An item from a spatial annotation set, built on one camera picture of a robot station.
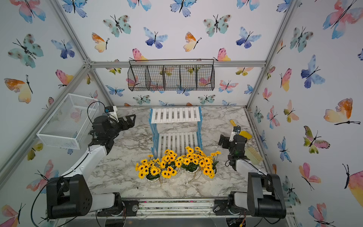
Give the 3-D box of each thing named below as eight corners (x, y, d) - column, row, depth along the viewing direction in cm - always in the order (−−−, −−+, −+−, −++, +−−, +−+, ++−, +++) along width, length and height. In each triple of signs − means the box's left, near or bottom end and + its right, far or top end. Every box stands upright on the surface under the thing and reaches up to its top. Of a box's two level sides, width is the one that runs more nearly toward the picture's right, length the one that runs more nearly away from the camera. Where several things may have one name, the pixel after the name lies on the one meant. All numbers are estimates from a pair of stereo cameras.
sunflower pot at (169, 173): (163, 184, 83) (158, 174, 70) (165, 161, 92) (161, 149, 79) (179, 184, 83) (178, 174, 70) (180, 161, 92) (179, 149, 79)
